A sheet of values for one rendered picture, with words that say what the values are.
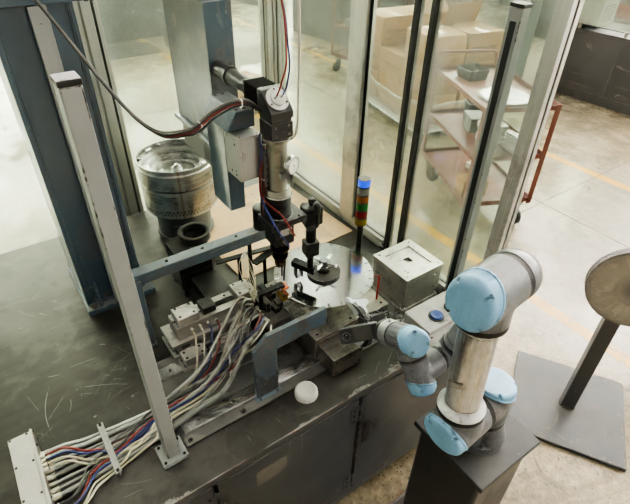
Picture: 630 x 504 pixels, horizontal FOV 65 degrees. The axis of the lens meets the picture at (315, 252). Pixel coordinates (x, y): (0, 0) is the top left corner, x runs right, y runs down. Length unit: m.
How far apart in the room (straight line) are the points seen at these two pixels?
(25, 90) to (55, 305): 0.80
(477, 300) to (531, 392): 1.74
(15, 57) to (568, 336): 2.78
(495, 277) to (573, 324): 2.20
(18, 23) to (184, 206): 0.84
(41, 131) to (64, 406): 0.79
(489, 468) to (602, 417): 1.32
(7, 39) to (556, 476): 2.47
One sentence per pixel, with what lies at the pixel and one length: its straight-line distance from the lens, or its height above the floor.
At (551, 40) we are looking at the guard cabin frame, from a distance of 1.43.
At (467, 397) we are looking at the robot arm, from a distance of 1.22.
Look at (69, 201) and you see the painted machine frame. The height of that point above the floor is 1.18.
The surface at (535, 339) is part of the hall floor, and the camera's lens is 3.00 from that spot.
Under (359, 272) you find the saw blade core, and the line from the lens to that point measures 1.66.
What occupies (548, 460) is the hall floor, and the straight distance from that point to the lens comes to 2.54.
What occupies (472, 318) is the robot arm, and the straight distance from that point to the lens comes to 1.02.
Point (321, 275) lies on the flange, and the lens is 1.62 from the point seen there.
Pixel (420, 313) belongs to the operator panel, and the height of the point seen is 0.90.
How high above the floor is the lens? 2.00
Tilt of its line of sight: 37 degrees down
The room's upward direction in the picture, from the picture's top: 1 degrees clockwise
